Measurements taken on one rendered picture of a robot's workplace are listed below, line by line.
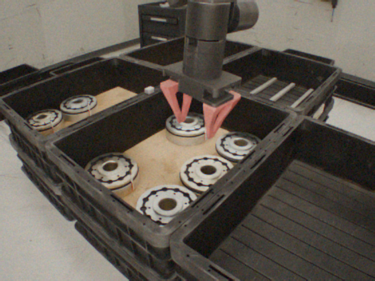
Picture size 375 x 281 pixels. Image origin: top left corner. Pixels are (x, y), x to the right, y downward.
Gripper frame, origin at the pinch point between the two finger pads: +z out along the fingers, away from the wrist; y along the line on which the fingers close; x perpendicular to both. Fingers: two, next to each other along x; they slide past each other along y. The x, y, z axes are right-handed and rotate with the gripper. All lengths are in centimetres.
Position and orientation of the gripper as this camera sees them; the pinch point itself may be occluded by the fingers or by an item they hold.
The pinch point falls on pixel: (196, 125)
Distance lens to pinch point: 47.1
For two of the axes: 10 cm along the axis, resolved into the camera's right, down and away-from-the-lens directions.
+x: -6.7, 3.8, -6.4
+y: -7.4, -4.2, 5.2
